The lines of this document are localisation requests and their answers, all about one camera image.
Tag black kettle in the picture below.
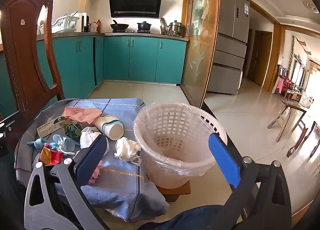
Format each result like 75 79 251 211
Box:
81 12 90 33

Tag grey refrigerator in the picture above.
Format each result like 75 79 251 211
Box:
207 0 250 95

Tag black wok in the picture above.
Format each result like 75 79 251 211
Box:
110 19 130 30

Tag white plastic lattice basket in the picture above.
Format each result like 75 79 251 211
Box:
133 102 228 189

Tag pink covered chairs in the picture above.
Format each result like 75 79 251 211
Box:
271 65 300 100

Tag steel stock pot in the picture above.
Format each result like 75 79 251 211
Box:
168 20 185 37

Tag pink paper scrap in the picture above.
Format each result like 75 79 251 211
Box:
87 160 103 185

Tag white plastic bag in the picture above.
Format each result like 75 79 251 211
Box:
79 126 110 153

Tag blue striped cloth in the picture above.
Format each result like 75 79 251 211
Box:
15 97 170 222

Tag etched glass sliding door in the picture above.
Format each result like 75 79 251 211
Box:
180 0 222 108

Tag green wall garland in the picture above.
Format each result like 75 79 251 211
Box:
287 36 313 75

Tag white dish rack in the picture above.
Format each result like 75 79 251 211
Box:
51 10 80 33

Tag teal base cabinets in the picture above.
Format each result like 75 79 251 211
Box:
0 35 189 120

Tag white tissue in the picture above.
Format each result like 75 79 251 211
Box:
114 137 142 166

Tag wooden bench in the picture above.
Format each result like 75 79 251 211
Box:
267 99 308 143

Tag small wooden stool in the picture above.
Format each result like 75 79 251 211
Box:
156 179 192 202

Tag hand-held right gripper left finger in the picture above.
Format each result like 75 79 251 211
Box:
24 134 109 230

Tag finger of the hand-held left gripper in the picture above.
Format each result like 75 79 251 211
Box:
0 111 20 130
0 131 9 157

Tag green plant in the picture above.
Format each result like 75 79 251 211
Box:
61 117 83 140

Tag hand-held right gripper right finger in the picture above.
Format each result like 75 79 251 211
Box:
209 132 292 230

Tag blue denim trousers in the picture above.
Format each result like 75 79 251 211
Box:
140 204 225 230

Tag dark wooden chair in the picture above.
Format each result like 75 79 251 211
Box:
286 120 320 158

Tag blue face mask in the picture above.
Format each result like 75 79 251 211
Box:
49 134 75 155

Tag wooden door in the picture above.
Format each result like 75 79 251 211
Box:
247 30 273 87

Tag long cardboard box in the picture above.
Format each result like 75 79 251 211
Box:
37 116 67 138

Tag carved wooden chair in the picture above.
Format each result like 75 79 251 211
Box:
0 0 65 145

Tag gas stove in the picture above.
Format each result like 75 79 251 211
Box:
110 29 153 33

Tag red snack wrapper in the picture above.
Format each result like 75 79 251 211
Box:
38 144 64 165

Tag grey cloth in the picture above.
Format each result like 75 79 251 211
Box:
14 99 83 173

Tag white blue striped cup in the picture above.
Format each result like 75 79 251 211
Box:
92 115 124 141

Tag pink plastic bag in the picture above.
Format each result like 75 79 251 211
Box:
62 106 103 125

